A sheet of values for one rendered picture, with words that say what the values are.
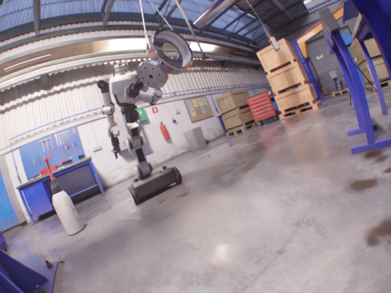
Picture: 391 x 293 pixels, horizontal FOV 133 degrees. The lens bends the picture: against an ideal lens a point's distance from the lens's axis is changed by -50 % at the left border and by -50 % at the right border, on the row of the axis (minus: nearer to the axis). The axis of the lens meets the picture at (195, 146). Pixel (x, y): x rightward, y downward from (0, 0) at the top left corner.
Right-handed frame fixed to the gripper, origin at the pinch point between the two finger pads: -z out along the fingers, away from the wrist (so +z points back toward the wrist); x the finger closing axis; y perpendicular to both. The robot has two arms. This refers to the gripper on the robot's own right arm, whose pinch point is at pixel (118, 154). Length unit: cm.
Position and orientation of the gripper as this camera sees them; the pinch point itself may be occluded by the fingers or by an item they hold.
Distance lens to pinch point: 189.2
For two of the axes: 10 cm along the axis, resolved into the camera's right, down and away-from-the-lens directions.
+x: 0.8, 3.0, -9.5
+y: 9.9, -1.1, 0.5
